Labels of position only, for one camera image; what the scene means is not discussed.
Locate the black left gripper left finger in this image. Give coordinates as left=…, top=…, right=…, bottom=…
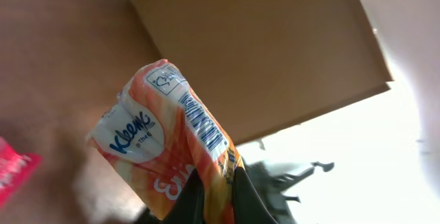
left=134, top=169, right=205, bottom=224

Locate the brown cardboard panel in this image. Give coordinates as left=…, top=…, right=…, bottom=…
left=133, top=0, right=392, bottom=144

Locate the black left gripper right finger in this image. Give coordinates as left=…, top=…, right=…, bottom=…
left=232, top=167, right=278, bottom=224

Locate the red Hacks candy bag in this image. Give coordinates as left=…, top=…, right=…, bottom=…
left=1, top=137, right=41, bottom=207

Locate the orange Kleenex tissue pack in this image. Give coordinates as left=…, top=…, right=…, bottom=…
left=88, top=59, right=243, bottom=223

